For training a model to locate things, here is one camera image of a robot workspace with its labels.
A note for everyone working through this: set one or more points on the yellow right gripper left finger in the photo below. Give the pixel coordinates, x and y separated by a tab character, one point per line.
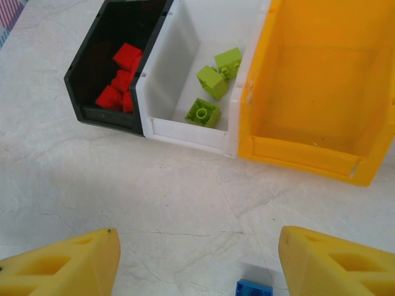
102	262

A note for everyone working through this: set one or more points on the white storage bin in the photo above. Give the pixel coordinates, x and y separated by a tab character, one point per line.
172	77

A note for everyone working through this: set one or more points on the red lego block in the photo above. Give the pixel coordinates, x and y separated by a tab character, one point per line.
137	65
125	55
122	80
108	98
128	101

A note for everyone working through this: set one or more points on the yellow storage bin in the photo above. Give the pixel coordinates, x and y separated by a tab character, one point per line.
308	92

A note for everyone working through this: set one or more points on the black storage bin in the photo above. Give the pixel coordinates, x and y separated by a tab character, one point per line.
102	118

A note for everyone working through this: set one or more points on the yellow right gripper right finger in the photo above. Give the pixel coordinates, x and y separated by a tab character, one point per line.
296	256

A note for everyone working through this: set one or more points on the blue lego block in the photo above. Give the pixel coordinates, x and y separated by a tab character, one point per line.
253	288

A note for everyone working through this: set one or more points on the green lego block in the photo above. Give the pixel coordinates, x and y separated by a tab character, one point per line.
228	61
203	112
212	81

